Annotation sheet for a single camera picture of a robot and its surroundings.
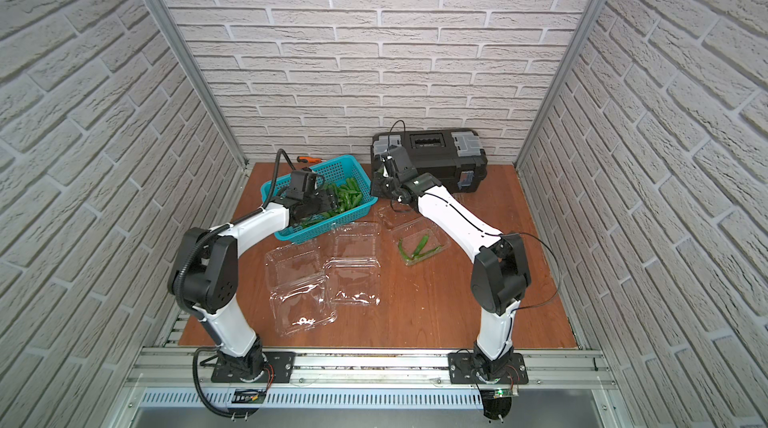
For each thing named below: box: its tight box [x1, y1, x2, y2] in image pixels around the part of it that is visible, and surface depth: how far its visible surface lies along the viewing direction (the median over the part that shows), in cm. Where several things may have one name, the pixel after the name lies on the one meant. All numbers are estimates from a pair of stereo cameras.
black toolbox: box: [371, 128, 488, 194], surface depth 105 cm
